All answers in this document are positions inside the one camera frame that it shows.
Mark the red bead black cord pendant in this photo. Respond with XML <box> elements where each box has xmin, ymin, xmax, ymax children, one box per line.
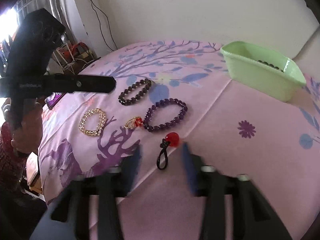
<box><xmin>156</xmin><ymin>132</ymin><xmax>180</xmax><ymax>171</ymax></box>

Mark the left hand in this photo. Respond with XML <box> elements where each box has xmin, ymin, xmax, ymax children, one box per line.
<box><xmin>10</xmin><ymin>102</ymin><xmax>43</xmax><ymax>154</ymax></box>

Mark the purple box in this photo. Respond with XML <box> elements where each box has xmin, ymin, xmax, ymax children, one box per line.
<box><xmin>44</xmin><ymin>92</ymin><xmax>65</xmax><ymax>110</ymax></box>

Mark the red gold charm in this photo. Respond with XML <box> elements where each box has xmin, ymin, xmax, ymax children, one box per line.
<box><xmin>124</xmin><ymin>116</ymin><xmax>143</xmax><ymax>129</ymax></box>

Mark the pink floral bed sheet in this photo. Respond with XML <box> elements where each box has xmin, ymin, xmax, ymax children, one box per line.
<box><xmin>39</xmin><ymin>41</ymin><xmax>319</xmax><ymax>239</ymax></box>

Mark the light green plastic tray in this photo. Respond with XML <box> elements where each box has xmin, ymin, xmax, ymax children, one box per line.
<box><xmin>220</xmin><ymin>41</ymin><xmax>306</xmax><ymax>102</ymax></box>

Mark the white wire rack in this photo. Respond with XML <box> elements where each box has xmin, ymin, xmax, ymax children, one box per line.
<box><xmin>52</xmin><ymin>41</ymin><xmax>98</xmax><ymax>75</ymax></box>

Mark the gold bead bracelet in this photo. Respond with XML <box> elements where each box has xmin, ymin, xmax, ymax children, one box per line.
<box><xmin>78</xmin><ymin>108</ymin><xmax>107</xmax><ymax>137</ymax></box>

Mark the black wall cable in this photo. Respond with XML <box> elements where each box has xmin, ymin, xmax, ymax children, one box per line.
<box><xmin>76</xmin><ymin>0</ymin><xmax>118</xmax><ymax>51</ymax></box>

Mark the dark brown bead bracelet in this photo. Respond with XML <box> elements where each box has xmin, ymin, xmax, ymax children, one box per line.
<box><xmin>118</xmin><ymin>77</ymin><xmax>153</xmax><ymax>106</ymax></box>

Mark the purple bead bracelet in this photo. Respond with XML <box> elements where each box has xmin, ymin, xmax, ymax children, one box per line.
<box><xmin>143</xmin><ymin>97</ymin><xmax>189</xmax><ymax>133</ymax></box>

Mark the brown bead bracelet in tray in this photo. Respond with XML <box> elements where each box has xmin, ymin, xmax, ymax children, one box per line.
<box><xmin>257</xmin><ymin>60</ymin><xmax>284</xmax><ymax>73</ymax></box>

